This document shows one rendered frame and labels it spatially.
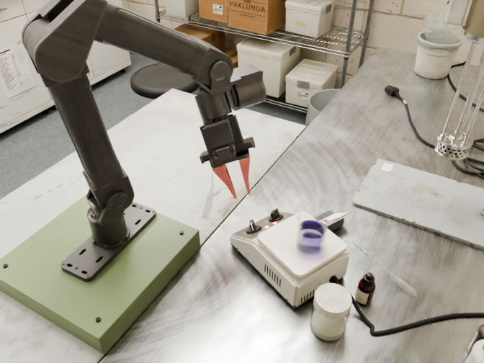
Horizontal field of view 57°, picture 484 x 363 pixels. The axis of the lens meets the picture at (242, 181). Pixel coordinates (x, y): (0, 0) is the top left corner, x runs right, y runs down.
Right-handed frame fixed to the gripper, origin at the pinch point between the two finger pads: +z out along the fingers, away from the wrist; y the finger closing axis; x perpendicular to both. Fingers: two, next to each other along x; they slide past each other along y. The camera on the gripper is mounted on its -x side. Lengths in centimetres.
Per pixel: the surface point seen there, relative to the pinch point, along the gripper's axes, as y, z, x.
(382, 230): 25.3, 18.5, 8.0
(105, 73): -94, -59, 273
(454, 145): 42.6, 4.6, 6.1
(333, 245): 13.2, 12.2, -7.5
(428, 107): 58, 4, 56
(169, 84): -27, -29, 129
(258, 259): -0.3, 11.9, -5.2
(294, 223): 7.8, 8.0, -2.5
